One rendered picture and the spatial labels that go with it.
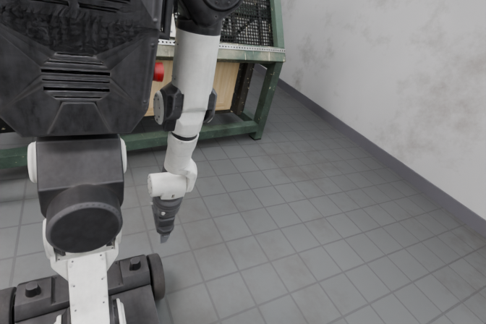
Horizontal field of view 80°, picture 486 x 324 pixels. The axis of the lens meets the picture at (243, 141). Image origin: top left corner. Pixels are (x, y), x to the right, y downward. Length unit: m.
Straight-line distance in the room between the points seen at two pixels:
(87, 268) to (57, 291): 0.36
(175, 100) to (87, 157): 0.20
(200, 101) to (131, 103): 0.19
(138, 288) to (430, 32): 2.99
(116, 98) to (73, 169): 0.15
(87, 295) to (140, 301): 0.32
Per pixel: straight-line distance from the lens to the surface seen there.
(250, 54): 2.38
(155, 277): 1.42
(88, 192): 0.54
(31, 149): 0.69
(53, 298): 1.40
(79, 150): 0.57
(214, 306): 1.58
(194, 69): 0.61
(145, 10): 0.42
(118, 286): 1.39
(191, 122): 0.68
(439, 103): 3.13
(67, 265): 1.07
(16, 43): 0.43
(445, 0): 3.27
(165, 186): 0.84
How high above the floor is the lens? 1.35
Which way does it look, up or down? 29 degrees down
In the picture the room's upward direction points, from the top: 14 degrees clockwise
